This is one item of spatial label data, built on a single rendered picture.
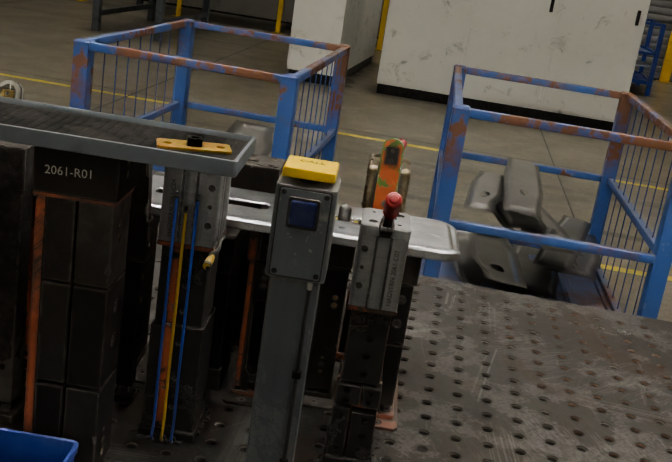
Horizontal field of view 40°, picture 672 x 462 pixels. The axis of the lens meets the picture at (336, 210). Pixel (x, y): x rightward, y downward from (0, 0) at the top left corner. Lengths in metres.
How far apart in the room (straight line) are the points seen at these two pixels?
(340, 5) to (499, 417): 7.75
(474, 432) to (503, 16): 7.75
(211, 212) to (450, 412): 0.56
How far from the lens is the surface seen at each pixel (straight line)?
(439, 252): 1.34
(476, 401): 1.61
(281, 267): 1.06
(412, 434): 1.47
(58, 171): 1.09
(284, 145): 3.17
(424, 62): 9.13
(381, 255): 1.22
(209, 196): 1.22
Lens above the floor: 1.41
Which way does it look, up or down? 16 degrees down
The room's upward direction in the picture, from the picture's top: 9 degrees clockwise
